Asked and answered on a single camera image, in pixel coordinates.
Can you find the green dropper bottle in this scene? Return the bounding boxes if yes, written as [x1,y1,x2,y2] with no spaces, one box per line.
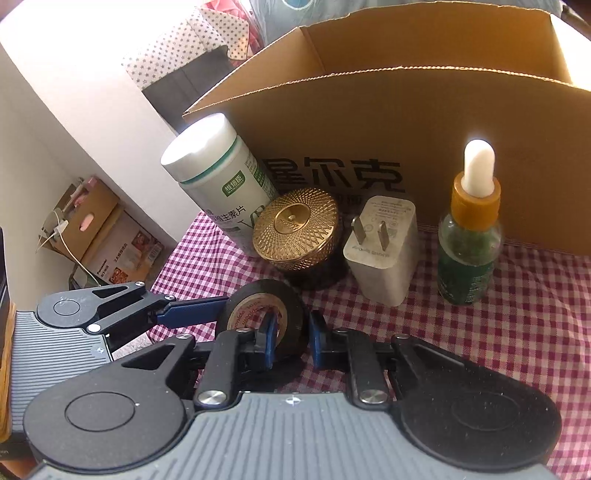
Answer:
[436,138,504,305]

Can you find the white cable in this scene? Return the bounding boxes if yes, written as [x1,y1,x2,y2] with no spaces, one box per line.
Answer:
[37,210,93,278]

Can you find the black tape roll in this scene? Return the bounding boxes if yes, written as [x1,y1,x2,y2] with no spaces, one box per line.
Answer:
[216,278,309,361]

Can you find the pink hanging clothes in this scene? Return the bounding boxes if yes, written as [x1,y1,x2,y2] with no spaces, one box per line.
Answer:
[203,0,264,51]

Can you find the white supplement bottle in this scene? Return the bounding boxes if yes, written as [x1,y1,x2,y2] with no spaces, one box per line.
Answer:
[160,113,278,258]

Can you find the white charger plug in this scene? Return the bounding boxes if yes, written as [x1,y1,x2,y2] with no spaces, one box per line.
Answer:
[342,195,420,308]

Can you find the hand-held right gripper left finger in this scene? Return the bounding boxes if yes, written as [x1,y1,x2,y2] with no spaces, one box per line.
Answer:
[113,315,280,411]

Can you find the printed cardboard box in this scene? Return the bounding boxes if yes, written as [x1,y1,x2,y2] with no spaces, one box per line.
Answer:
[69,205,164,287]

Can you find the pink checkered tablecloth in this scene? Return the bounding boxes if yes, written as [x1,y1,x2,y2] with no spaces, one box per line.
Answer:
[150,210,591,480]

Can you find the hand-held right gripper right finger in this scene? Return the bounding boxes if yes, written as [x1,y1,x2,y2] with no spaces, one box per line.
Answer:
[309,311,468,411]

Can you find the gold lid dark jar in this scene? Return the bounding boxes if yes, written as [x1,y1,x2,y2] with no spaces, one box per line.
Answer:
[252,188,350,291]

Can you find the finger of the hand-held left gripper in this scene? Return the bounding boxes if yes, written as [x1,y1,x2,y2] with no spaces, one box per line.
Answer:
[85,281,230,335]
[110,319,158,358]

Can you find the blue circle print bedsheet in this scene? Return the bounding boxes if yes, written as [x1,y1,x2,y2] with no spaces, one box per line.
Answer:
[252,0,370,33]

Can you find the dark grey cabinet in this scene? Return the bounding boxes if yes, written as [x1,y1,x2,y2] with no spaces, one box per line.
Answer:
[141,48,236,134]

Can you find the white star print cloth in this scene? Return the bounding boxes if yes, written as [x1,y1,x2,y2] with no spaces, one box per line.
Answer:
[121,7,252,88]

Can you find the brown cardboard box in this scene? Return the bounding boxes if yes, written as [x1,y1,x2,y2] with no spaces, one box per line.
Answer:
[182,0,591,257]

